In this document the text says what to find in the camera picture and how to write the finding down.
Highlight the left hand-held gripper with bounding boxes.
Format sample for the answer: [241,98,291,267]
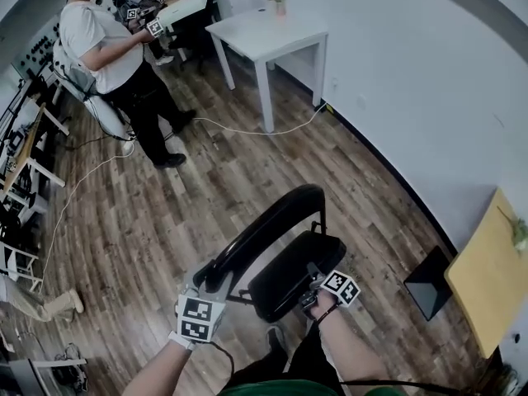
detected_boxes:
[176,262,234,344]

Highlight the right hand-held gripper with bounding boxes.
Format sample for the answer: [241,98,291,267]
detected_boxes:
[299,262,361,312]

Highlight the black folding chair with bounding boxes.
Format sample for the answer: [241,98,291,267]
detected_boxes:
[192,183,347,325]

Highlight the person's left forearm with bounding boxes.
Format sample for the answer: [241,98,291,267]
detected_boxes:
[121,336,191,396]

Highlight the person's right forearm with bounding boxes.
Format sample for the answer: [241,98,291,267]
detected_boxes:
[309,293,398,396]

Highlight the white chair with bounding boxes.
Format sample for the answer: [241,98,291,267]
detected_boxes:
[52,38,137,142]

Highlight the black office chair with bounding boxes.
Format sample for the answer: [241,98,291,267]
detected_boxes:
[167,0,224,76]

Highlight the white wristband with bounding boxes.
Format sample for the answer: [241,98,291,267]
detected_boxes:
[167,330,196,351]

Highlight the person's black trousers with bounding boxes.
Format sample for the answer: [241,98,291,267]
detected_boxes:
[230,323,344,395]

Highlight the black flat panel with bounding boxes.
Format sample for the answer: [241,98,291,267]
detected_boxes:
[403,244,455,322]

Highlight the person's green shirt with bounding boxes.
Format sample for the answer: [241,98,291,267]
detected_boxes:
[217,379,413,396]

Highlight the yellow wooden table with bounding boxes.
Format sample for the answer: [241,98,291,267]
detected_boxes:
[444,186,528,359]

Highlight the white low shelf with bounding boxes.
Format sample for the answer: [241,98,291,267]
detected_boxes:
[0,356,88,396]

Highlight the green plant sprig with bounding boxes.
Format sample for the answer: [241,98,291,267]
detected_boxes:
[496,205,528,256]

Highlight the wooden work desk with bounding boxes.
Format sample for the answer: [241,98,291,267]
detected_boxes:
[0,101,70,196]

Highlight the white square table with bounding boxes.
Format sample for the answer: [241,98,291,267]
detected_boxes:
[205,6,329,134]

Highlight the board with black knobs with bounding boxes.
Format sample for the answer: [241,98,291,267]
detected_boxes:
[11,21,64,76]

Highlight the dark cord bracelet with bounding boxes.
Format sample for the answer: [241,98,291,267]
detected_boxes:
[312,303,342,323]

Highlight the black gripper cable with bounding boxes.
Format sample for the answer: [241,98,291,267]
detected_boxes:
[209,339,237,387]

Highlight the white floor cable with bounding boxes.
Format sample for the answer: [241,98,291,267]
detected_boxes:
[40,101,333,285]

